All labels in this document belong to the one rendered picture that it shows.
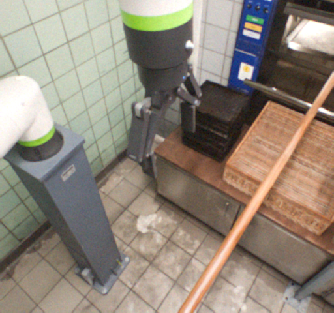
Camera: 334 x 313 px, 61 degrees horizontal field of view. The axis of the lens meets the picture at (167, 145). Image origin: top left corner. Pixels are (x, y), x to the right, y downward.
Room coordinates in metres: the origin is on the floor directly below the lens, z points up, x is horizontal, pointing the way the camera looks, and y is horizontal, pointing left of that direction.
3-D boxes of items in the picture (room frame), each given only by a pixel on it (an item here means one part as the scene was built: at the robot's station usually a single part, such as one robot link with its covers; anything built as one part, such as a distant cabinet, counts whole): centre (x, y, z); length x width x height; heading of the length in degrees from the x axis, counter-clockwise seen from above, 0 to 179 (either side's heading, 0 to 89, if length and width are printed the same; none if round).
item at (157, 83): (0.37, 0.01, 1.65); 0.08 x 0.07 x 0.09; 146
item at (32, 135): (0.62, 0.43, 1.36); 0.16 x 0.13 x 0.19; 162
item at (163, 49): (0.37, 0.01, 1.72); 0.12 x 0.09 x 0.06; 56
